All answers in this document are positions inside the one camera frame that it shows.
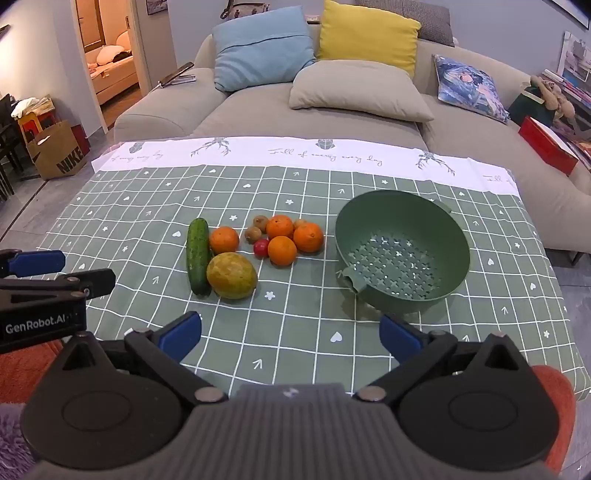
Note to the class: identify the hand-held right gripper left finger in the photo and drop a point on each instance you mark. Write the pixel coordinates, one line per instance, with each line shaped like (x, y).
(180, 334)

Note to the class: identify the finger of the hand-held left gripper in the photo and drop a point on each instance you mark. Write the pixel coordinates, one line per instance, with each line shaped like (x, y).
(69, 281)
(39, 263)

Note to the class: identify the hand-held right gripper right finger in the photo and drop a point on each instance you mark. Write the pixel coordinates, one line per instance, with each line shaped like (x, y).
(399, 337)

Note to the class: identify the yellow lemon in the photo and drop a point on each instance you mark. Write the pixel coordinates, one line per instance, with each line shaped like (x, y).
(231, 276)

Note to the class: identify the green cucumber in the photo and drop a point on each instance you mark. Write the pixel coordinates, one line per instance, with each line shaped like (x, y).
(198, 258)

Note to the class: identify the orange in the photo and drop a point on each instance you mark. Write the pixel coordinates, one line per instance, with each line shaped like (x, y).
(280, 226)
(282, 250)
(224, 240)
(308, 237)

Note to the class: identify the brown longan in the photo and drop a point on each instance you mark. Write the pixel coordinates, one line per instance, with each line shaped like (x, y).
(261, 222)
(252, 234)
(300, 223)

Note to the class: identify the green plastic colander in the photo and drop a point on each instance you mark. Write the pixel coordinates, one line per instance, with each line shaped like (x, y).
(369, 217)

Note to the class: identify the green checked tablecloth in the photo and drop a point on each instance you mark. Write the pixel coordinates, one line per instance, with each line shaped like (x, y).
(300, 323)

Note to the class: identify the brown paper bag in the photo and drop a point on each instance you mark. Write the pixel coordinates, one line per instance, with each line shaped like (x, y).
(55, 152)

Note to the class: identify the purple fuzzy cloth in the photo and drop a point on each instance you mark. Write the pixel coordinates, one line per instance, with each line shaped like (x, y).
(11, 438)

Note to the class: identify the red cherry tomato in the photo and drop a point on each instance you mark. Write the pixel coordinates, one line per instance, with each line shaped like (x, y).
(261, 248)

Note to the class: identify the dark wooden chair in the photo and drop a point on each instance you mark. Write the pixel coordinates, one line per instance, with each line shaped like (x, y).
(7, 143)

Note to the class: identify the white crumpled cloth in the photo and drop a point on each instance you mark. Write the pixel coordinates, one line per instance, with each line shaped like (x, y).
(27, 106)

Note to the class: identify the orange red rug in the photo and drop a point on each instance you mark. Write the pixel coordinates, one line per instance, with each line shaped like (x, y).
(554, 406)

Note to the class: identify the bed with white bedding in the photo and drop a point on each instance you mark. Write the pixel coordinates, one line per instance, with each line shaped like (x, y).
(115, 69)

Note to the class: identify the dark flat device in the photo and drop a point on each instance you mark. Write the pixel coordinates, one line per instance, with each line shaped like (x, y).
(175, 74)

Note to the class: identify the beige sofa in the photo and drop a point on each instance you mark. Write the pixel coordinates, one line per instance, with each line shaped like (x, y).
(258, 110)

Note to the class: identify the red box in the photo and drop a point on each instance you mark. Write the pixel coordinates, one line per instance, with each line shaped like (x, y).
(547, 143)

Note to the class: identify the beige pillow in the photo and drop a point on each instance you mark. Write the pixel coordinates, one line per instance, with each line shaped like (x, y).
(355, 94)

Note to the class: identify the blue printed pillow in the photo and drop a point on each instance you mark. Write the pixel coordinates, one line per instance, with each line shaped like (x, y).
(471, 87)

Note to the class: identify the dark green bag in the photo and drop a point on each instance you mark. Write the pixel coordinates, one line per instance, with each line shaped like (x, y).
(526, 108)

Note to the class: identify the beige plush toy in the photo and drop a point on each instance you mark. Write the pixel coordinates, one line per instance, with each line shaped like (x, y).
(554, 97)

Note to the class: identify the light blue pillow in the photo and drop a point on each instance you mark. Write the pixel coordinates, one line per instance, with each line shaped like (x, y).
(263, 53)

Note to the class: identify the stack of books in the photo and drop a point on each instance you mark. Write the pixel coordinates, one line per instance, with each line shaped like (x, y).
(575, 92)

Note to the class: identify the yellow pillow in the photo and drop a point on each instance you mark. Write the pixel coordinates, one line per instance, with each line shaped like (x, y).
(369, 37)

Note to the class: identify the grey checked pillow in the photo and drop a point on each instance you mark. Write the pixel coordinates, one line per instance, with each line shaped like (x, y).
(425, 18)

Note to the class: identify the beige handbag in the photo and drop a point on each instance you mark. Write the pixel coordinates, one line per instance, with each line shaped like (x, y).
(244, 8)

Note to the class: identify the white door frame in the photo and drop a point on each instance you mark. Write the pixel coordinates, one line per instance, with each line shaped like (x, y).
(141, 55)

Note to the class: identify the wall poster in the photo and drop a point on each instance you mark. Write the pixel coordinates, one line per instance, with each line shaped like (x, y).
(575, 50)

